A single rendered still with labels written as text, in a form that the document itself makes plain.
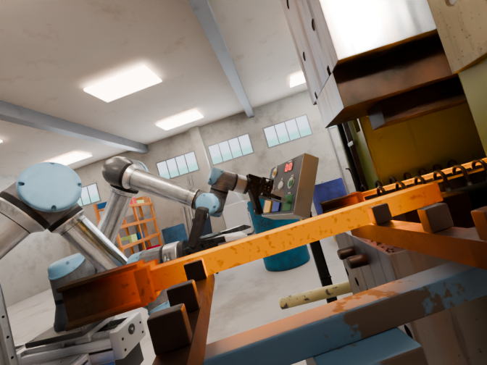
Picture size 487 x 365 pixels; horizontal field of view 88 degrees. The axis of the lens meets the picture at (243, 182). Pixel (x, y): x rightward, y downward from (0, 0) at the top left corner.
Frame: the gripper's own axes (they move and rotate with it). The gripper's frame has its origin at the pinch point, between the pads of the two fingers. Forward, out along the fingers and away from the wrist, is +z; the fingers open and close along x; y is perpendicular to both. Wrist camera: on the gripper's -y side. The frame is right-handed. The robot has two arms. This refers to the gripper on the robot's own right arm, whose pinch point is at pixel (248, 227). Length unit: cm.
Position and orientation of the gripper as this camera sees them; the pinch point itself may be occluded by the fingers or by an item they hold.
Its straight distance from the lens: 70.0
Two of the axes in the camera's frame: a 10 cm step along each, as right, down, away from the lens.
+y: 2.8, 9.6, -0.6
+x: -0.9, -0.3, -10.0
